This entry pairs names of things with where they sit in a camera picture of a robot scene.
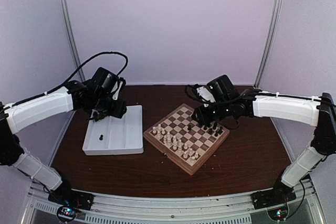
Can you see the left controller board with LEDs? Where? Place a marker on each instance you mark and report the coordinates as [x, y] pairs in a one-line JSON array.
[[66, 213]]

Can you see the controller board with leds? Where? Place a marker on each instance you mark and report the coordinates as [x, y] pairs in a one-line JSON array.
[[278, 213], [66, 213]]

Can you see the wooden chess board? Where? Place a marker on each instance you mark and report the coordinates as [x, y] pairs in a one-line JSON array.
[[182, 117]]

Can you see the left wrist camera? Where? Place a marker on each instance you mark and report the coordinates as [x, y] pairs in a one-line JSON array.
[[118, 88]]

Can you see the aluminium left corner post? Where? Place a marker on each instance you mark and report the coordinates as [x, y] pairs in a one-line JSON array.
[[70, 33]]

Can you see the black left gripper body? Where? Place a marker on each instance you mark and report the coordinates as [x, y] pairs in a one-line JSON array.
[[103, 106]]

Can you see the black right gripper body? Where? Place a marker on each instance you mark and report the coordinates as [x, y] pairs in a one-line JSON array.
[[222, 110]]

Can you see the aluminium corner post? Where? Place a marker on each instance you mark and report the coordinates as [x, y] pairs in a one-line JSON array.
[[277, 5], [70, 33]]

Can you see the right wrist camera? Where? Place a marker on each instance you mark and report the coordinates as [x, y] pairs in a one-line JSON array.
[[205, 94]]

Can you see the aluminium front frame rail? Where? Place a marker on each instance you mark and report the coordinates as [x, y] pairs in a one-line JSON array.
[[234, 208]]

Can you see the white plastic sorting tray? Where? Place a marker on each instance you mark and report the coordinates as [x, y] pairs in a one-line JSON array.
[[120, 136]]

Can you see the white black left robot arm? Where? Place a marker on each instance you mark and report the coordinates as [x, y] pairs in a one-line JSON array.
[[29, 128]]

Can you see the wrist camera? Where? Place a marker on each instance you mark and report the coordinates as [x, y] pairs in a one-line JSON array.
[[118, 88], [205, 94]]

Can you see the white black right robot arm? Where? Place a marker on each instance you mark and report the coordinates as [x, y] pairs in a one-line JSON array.
[[220, 99]]

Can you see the right controller board with LEDs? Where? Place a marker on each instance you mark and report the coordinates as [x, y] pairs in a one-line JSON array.
[[278, 213]]

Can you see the white chess pieces group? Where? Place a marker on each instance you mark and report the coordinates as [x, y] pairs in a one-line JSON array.
[[180, 144]]

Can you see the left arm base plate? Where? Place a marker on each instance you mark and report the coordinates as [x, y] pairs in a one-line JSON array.
[[75, 199]]

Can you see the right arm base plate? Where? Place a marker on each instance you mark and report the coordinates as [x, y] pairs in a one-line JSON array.
[[272, 197]]

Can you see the aluminium right corner post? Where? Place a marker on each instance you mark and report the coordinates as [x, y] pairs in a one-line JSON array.
[[277, 5]]

